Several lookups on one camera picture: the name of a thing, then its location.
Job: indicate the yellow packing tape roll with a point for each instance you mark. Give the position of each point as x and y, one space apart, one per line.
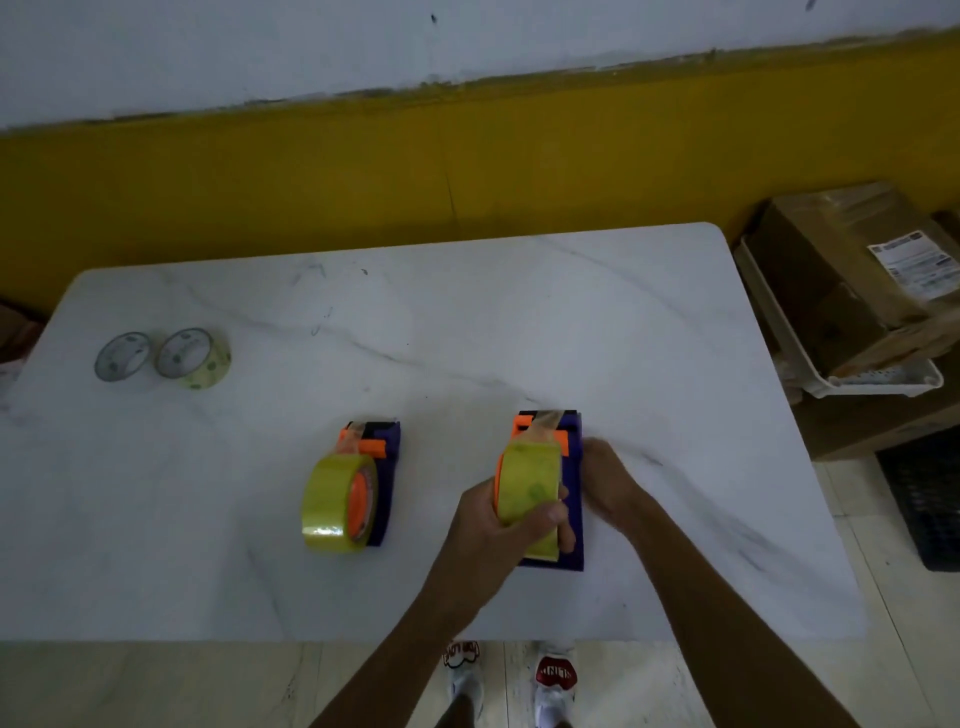
330 502
529 472

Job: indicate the person's left hand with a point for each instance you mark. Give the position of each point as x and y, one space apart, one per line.
487 547

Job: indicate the white shipping label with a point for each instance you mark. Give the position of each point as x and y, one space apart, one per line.
919 266

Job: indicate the person's right hand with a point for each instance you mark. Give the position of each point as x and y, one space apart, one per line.
615 487

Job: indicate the purple orange tape dispenser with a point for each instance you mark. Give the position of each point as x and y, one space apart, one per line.
574 465
390 480

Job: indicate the person's left forearm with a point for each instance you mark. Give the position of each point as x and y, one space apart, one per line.
405 660

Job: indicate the white plastic basket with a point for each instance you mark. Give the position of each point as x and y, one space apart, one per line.
780 330

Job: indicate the person's right white shoe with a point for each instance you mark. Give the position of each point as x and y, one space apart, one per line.
555 682

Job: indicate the person's right forearm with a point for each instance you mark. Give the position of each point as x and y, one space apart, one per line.
720 622

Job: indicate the person's left thumb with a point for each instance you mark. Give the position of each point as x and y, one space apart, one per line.
544 514

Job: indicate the brown cardboard box with label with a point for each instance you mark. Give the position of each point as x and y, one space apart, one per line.
817 277

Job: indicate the person's right fingers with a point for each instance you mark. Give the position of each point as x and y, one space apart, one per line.
592 476

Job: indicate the black plastic crate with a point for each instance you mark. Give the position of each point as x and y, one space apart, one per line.
926 495

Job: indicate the person's left white shoe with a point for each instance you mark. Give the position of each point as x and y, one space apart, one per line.
463 675

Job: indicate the person's white shoe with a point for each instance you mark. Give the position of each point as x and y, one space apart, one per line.
463 675
555 682

